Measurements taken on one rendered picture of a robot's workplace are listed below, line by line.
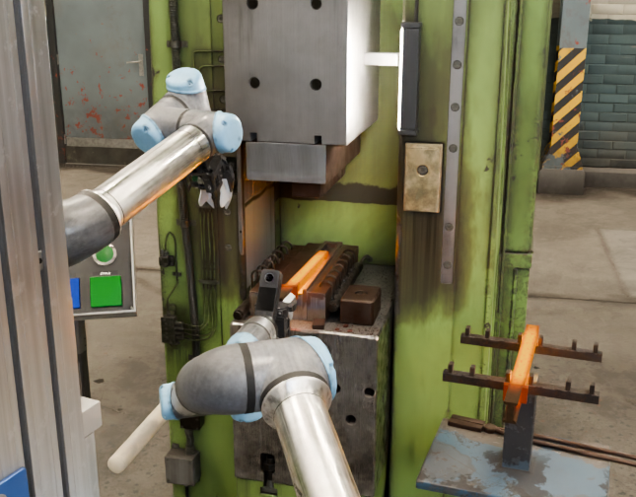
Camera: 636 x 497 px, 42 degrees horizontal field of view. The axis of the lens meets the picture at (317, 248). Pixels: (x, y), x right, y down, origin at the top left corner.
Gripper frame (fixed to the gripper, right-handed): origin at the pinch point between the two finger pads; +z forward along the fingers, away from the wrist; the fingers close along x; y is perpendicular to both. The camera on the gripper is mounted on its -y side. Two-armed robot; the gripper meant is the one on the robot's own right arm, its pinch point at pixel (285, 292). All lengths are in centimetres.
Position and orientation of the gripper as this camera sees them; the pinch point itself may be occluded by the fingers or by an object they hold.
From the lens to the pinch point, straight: 201.0
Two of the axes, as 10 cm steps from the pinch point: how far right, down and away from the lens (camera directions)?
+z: 2.4, -2.7, 9.3
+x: 9.7, 0.6, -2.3
